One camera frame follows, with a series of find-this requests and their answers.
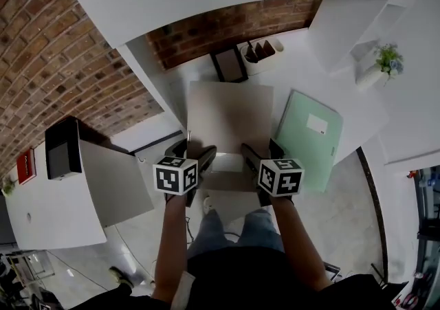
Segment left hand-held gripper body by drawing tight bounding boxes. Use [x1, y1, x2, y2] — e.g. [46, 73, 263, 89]
[152, 155, 200, 208]

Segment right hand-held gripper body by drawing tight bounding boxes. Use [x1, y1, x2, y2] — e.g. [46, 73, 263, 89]
[256, 157, 306, 208]

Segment green file box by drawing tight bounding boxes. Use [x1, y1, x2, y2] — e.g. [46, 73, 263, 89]
[274, 88, 344, 193]

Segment beige file box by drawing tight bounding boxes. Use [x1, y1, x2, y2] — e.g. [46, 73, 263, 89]
[186, 80, 276, 194]

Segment person's left forearm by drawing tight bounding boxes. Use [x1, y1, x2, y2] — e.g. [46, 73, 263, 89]
[150, 194, 194, 303]

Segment person's right forearm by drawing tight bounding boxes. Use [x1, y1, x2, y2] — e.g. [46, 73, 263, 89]
[269, 194, 333, 293]

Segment person's blue jeans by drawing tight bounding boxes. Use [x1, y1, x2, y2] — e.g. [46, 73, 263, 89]
[187, 208, 287, 262]

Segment white desk with drawers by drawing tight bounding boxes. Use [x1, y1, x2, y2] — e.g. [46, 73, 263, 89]
[168, 32, 391, 228]

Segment cream desk organizer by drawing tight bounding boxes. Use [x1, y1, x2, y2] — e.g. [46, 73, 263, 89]
[239, 37, 285, 76]

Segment person's black shirt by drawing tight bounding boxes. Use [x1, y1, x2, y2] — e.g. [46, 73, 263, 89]
[151, 245, 397, 310]

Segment black box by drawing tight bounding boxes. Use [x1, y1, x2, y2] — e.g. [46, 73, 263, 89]
[44, 116, 84, 181]

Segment white ribbed vase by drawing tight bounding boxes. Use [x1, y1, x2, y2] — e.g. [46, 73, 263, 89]
[355, 63, 388, 93]

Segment white side cabinet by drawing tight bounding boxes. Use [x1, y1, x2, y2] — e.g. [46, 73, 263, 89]
[5, 129, 156, 252]

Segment red book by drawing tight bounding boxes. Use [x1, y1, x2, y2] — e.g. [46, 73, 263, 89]
[16, 148, 37, 186]

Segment dark framed glass door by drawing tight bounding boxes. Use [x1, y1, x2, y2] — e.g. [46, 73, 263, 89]
[395, 167, 440, 310]

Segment small green plant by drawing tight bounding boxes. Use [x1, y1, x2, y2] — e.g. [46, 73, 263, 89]
[1, 176, 17, 197]

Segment dark picture frame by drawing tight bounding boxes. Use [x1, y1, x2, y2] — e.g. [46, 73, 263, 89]
[209, 45, 250, 84]

